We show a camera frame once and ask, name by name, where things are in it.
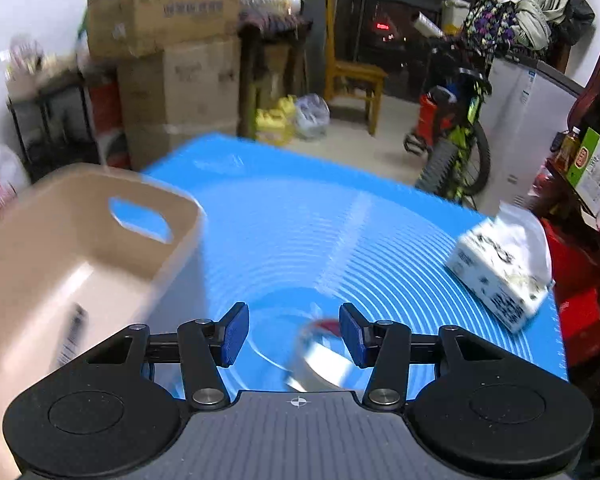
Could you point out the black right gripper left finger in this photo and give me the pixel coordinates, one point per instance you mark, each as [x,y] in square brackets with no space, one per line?
[204,346]

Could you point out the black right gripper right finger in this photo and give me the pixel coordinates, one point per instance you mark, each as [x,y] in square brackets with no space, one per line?
[385,348]

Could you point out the beige plastic storage bin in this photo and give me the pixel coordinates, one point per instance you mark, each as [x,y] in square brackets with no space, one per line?
[85,252]

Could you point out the blue silicone mat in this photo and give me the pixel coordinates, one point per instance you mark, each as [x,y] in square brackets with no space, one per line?
[295,237]

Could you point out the white tissue pack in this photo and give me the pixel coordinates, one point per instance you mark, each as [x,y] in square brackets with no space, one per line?
[505,262]

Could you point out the green children's bicycle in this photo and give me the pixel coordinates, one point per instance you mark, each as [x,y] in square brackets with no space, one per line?
[458,167]

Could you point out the yellow oil jug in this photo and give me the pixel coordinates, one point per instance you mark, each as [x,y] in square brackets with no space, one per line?
[276,126]

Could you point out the clear plastic bag on floor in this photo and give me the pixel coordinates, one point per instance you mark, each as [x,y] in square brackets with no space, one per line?
[312,117]

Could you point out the stacked lower cardboard box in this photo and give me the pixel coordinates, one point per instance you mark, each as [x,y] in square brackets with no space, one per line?
[178,95]

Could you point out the black metal shelf rack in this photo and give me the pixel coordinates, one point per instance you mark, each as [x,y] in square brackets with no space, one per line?
[54,126]

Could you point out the green white carton box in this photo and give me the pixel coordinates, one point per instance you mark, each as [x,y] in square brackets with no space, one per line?
[584,173]

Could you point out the wooden chair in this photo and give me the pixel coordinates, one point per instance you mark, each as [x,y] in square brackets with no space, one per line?
[352,80]

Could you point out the white appliance cabinet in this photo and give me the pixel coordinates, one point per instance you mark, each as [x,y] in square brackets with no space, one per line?
[529,105]

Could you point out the top open cardboard box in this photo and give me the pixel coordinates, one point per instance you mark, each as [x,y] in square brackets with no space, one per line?
[119,29]

